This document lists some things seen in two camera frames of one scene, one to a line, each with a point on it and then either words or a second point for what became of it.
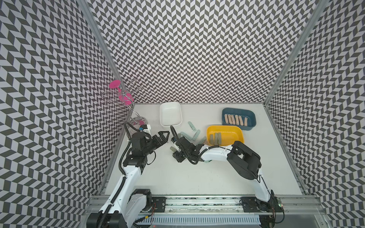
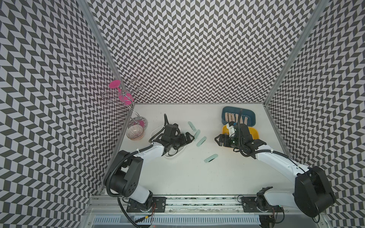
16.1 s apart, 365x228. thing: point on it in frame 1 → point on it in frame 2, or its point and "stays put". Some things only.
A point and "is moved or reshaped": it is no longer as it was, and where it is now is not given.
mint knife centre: (204, 139) stays put
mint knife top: (191, 126) stays put
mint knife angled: (196, 135) stays put
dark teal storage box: (245, 119) stays put
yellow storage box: (229, 134) is moved or reshaped
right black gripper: (177, 156) → (221, 140)
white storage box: (170, 113) is moved or reshaped
